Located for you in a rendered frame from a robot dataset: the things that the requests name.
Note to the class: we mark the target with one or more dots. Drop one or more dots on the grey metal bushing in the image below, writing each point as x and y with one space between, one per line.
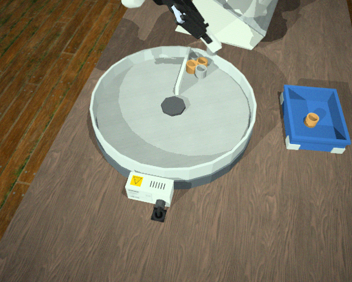
200 71
209 52
194 56

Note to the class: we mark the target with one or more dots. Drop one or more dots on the blue open crate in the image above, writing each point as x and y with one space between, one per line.
329 134

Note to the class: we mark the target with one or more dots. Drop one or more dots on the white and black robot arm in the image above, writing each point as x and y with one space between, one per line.
247 8

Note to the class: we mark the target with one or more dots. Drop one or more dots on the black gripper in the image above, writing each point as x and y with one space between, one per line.
192 21

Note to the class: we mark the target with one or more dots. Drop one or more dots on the bronze bushing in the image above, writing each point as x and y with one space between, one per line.
202 61
311 120
190 66

